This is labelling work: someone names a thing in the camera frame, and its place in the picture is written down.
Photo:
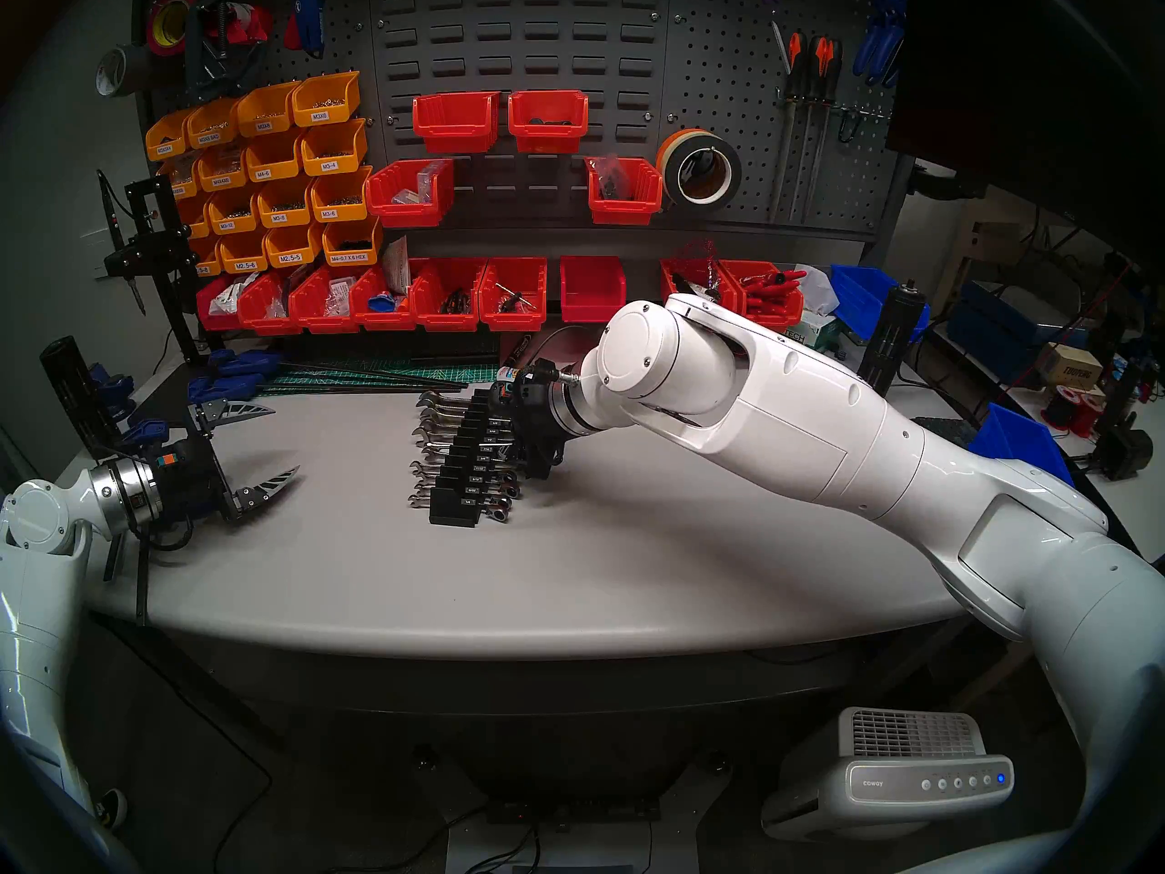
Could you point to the white Coway air purifier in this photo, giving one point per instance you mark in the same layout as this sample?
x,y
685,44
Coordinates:
x,y
910,781

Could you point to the black marker pen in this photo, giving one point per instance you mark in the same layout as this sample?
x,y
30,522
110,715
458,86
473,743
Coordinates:
x,y
519,346

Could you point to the dark blue storage bin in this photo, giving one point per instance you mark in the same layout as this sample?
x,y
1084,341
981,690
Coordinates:
x,y
1001,330

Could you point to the red white hanging tool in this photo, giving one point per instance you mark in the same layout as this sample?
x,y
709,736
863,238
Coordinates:
x,y
246,24

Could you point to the green cutting mat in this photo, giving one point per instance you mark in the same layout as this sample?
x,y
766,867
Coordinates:
x,y
455,373

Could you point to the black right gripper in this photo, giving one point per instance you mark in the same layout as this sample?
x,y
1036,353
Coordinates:
x,y
532,426

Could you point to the grey metal pegboard wall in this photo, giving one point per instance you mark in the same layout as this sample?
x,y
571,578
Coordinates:
x,y
619,62

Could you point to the black white marker pens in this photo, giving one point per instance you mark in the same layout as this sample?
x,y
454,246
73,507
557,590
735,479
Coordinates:
x,y
690,287

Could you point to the clear labelled parts bag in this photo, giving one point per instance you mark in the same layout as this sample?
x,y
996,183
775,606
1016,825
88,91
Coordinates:
x,y
339,297

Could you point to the orange bin labelled M3X6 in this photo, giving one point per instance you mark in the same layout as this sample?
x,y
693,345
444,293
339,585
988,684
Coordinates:
x,y
326,100

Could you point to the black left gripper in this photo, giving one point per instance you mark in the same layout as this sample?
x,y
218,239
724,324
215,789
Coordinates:
x,y
187,485

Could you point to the green white glove box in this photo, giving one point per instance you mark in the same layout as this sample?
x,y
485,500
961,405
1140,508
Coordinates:
x,y
819,333

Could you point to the thin silver hand tool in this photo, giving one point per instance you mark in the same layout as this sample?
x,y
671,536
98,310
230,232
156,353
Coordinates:
x,y
779,48

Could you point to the blue spring clamp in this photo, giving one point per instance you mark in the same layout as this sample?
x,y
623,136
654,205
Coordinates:
x,y
114,390
146,433

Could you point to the black ribbed post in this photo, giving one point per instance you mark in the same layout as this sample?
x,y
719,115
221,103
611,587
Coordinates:
x,y
73,390

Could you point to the clear plastic parts box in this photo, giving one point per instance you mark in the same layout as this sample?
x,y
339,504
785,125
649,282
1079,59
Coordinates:
x,y
428,182

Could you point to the red plastic storage bin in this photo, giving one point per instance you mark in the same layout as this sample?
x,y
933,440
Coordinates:
x,y
593,289
455,121
548,116
666,280
410,212
264,321
319,321
623,209
217,321
446,320
774,319
380,321
514,320

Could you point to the black cylindrical can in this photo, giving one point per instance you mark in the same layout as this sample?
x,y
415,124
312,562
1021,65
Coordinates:
x,y
896,335

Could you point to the orange bin labelled M2.5-6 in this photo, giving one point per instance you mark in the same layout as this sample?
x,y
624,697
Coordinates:
x,y
244,255

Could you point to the orange bin labelled M4-6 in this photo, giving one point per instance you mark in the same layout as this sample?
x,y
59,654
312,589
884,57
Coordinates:
x,y
271,159

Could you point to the orange bin labelled M2.5-8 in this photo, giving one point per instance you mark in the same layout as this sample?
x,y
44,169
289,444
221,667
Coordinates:
x,y
207,262

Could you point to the white plastic parts bag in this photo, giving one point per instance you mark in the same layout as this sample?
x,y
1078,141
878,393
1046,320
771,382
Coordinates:
x,y
229,297

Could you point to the black metal hanging clamp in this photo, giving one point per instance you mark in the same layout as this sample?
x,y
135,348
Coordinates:
x,y
211,62

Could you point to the orange bin labelled M3-4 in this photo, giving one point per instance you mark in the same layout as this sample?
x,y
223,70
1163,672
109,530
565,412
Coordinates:
x,y
332,148

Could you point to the orange bin labelled M3-8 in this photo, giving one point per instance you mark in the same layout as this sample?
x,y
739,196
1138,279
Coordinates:
x,y
284,206

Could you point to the black monitor screen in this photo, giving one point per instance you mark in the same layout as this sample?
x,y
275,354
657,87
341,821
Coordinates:
x,y
1047,80

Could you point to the orange bin labelled M3-12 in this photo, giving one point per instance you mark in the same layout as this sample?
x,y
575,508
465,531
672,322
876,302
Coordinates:
x,y
232,214

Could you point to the red yellow tape roll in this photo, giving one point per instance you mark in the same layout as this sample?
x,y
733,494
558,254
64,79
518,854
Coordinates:
x,y
162,25

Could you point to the orange bin labelled M3-6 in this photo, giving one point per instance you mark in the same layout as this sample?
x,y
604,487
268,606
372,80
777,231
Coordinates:
x,y
339,197

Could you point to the small cardboard box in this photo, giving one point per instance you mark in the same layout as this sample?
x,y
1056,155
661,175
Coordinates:
x,y
1072,367

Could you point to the orange bin labelled M4 HEX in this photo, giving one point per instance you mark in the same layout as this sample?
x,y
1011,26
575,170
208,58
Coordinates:
x,y
353,242

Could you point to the orange black screwdriver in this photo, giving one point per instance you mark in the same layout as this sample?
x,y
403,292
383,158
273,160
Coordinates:
x,y
825,62
797,62

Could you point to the small orange parts bin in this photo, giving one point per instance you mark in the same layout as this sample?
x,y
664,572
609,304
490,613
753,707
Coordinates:
x,y
214,126
193,221
182,180
221,171
168,139

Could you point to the orange bin labelled M3X8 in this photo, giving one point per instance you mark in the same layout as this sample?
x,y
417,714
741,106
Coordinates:
x,y
264,112

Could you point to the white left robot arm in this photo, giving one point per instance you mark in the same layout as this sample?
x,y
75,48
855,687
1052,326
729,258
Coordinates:
x,y
36,535

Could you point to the white glue bottle blue cap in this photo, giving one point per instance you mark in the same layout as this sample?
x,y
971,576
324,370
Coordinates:
x,y
508,372

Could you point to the orange bin labelled M2.5-5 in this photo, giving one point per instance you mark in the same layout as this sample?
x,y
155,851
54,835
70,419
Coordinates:
x,y
293,247

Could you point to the chrome ratchet combination wrench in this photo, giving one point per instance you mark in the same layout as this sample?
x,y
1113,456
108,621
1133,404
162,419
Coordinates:
x,y
433,443

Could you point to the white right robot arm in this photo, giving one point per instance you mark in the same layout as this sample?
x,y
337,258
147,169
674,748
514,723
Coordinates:
x,y
819,426

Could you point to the blue plastic storage bin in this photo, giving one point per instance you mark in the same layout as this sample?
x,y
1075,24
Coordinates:
x,y
865,294
1024,440

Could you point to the grey duct tape roll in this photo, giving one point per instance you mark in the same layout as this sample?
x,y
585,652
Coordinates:
x,y
114,71

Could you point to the black metal frame stand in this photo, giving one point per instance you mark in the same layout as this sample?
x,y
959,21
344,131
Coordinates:
x,y
155,244

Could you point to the small blue plastic part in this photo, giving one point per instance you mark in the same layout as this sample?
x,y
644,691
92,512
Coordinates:
x,y
382,304

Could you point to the black stepped wrench case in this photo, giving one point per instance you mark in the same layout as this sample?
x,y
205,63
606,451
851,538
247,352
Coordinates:
x,y
450,515

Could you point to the large tape roll orange edge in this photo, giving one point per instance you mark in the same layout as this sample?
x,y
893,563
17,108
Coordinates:
x,y
719,189

